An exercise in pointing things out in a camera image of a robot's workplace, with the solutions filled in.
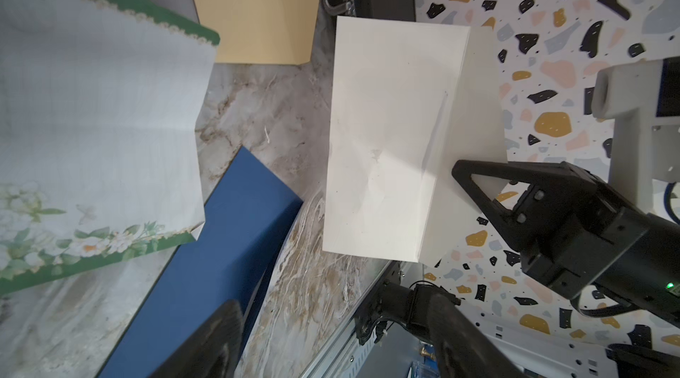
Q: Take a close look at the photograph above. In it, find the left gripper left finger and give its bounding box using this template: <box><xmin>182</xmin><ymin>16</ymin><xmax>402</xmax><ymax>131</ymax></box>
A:
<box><xmin>150</xmin><ymin>299</ymin><xmax>244</xmax><ymax>378</ymax></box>

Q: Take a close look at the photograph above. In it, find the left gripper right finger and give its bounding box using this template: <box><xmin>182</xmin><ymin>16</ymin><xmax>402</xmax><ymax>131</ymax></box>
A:
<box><xmin>427</xmin><ymin>295</ymin><xmax>525</xmax><ymax>378</ymax></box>

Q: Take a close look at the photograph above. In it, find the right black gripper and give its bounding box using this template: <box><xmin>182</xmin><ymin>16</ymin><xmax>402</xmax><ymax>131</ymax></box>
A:
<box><xmin>450</xmin><ymin>158</ymin><xmax>680</xmax><ymax>326</ymax></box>

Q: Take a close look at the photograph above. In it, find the cream envelope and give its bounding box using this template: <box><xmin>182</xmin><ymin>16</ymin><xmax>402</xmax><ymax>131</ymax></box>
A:
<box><xmin>322</xmin><ymin>17</ymin><xmax>508</xmax><ymax>266</ymax></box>

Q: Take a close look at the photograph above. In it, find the white letter paper green border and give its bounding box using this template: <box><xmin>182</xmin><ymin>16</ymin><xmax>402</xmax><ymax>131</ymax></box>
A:
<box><xmin>1</xmin><ymin>0</ymin><xmax>220</xmax><ymax>294</ymax></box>

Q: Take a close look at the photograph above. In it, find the yellow envelope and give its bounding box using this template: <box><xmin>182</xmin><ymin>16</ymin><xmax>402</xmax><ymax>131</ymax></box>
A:
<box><xmin>194</xmin><ymin>0</ymin><xmax>320</xmax><ymax>66</ymax></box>

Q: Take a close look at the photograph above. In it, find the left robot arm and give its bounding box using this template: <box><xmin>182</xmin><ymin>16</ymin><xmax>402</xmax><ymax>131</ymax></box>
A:
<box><xmin>152</xmin><ymin>273</ymin><xmax>523</xmax><ymax>377</ymax></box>

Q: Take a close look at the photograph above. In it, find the dark blue envelope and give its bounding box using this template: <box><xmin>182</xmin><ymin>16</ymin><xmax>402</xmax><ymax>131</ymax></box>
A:
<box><xmin>99</xmin><ymin>149</ymin><xmax>302</xmax><ymax>377</ymax></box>

